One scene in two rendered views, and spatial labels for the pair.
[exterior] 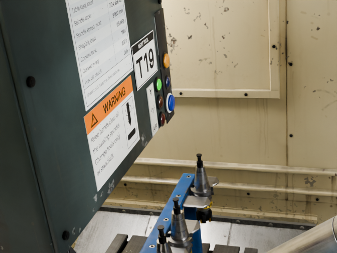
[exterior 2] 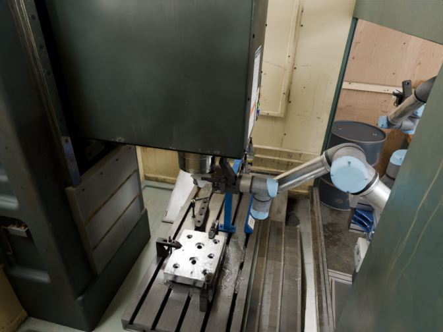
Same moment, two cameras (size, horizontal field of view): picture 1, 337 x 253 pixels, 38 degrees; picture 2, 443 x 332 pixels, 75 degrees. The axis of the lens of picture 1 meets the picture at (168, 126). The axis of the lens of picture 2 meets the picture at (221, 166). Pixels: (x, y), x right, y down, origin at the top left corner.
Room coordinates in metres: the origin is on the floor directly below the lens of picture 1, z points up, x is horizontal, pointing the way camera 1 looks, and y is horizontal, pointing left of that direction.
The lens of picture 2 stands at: (-0.41, 0.34, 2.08)
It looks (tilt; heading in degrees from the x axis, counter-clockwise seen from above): 31 degrees down; 352
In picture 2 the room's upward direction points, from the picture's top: 2 degrees clockwise
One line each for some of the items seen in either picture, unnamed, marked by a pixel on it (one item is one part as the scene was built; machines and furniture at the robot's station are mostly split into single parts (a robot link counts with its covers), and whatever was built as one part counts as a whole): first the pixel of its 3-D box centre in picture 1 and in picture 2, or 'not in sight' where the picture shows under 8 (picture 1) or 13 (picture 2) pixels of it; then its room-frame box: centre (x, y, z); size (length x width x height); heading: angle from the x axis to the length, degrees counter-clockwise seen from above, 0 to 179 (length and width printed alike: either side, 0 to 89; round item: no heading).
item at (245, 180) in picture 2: not in sight; (245, 182); (0.57, 0.09, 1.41); 0.08 x 0.05 x 0.08; 160
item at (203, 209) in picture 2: not in sight; (202, 215); (0.94, 0.25, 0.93); 0.26 x 0.05 x 0.06; 165
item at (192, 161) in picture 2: not in sight; (197, 152); (0.64, 0.29, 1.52); 0.16 x 0.16 x 0.12
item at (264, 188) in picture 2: not in sight; (264, 187); (0.54, 0.02, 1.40); 0.11 x 0.08 x 0.09; 70
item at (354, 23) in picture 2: not in sight; (332, 114); (1.37, -0.68, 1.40); 0.04 x 0.04 x 1.20; 70
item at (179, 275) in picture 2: not in sight; (196, 256); (0.59, 0.30, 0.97); 0.29 x 0.23 x 0.05; 160
